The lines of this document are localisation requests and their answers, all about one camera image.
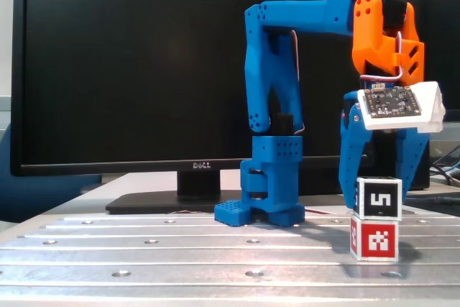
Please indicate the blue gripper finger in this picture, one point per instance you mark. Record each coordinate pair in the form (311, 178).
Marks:
(350, 156)
(413, 156)

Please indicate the black cube with number five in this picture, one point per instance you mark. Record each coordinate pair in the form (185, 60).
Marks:
(381, 201)

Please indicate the blue robot arm with base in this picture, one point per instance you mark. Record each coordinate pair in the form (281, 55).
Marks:
(273, 69)

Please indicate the red cube with white marker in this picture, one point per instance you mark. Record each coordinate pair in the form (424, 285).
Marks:
(377, 242)

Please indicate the black monitor without logo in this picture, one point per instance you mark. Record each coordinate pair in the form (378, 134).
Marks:
(442, 34)

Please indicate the black Dell monitor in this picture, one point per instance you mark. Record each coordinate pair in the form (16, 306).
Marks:
(125, 69)

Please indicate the white camera mount with board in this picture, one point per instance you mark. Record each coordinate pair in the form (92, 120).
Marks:
(390, 104)

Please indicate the slotted aluminium base plate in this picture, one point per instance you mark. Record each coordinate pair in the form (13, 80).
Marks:
(179, 271)

